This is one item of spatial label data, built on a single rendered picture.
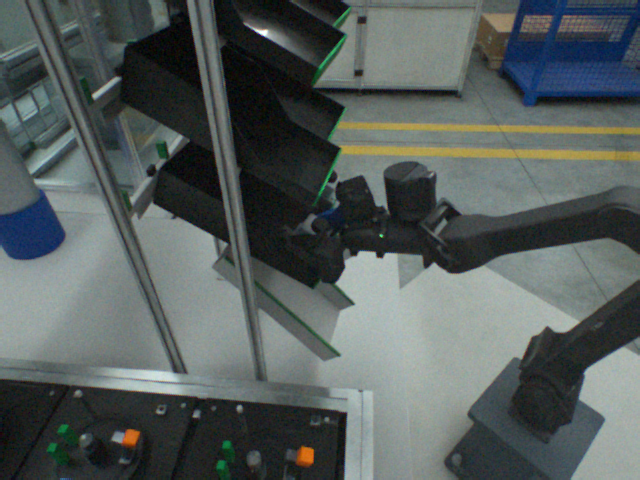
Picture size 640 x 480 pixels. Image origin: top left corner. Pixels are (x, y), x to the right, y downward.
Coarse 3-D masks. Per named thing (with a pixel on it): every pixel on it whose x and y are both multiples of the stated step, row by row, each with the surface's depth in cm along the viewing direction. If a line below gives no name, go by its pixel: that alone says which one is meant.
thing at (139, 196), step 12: (108, 84) 55; (120, 84) 57; (96, 96) 52; (108, 96) 54; (96, 108) 52; (180, 144) 77; (240, 168) 56; (156, 180) 68; (144, 192) 65; (132, 204) 62; (132, 216) 62
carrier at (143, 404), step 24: (72, 408) 74; (96, 408) 74; (120, 408) 74; (144, 408) 74; (168, 408) 74; (192, 408) 74; (48, 432) 71; (72, 432) 65; (96, 432) 68; (144, 432) 70; (168, 432) 70; (48, 456) 68; (72, 456) 66; (96, 456) 64; (120, 456) 66; (144, 456) 67; (168, 456) 67
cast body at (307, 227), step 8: (312, 216) 67; (304, 224) 65; (312, 224) 65; (320, 224) 65; (328, 224) 66; (280, 232) 69; (288, 232) 68; (296, 232) 67; (304, 232) 64; (312, 232) 64; (328, 232) 66; (288, 240) 67; (288, 248) 68; (296, 248) 67; (304, 256) 67; (312, 256) 67; (312, 264) 68
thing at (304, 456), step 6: (288, 450) 59; (294, 450) 59; (300, 450) 58; (306, 450) 58; (312, 450) 59; (288, 456) 58; (294, 456) 59; (300, 456) 58; (306, 456) 58; (312, 456) 58; (294, 462) 61; (300, 462) 58; (306, 462) 58; (288, 468) 62; (294, 468) 60; (300, 468) 60; (288, 474) 62; (294, 474) 61
